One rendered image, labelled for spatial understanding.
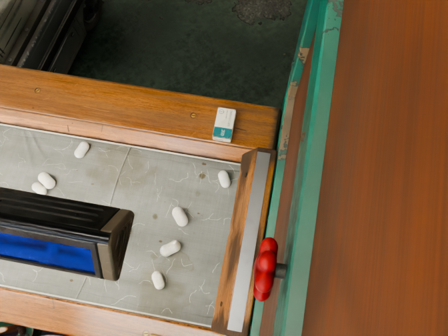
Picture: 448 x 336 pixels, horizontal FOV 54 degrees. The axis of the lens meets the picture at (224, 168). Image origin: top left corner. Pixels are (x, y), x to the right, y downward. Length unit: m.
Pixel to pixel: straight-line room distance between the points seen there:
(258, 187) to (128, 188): 0.27
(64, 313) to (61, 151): 0.30
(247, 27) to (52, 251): 1.49
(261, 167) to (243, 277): 0.17
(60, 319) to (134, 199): 0.24
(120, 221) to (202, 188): 0.37
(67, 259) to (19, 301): 0.37
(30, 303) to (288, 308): 0.63
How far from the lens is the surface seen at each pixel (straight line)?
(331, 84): 0.32
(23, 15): 1.56
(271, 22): 1.89
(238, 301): 0.69
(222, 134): 0.82
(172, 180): 0.85
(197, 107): 0.86
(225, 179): 0.82
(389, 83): 0.18
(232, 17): 1.89
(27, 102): 0.96
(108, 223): 0.48
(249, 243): 0.69
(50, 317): 0.85
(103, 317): 0.82
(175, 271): 0.82
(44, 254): 0.52
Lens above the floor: 1.55
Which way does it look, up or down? 74 degrees down
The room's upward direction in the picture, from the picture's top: 5 degrees counter-clockwise
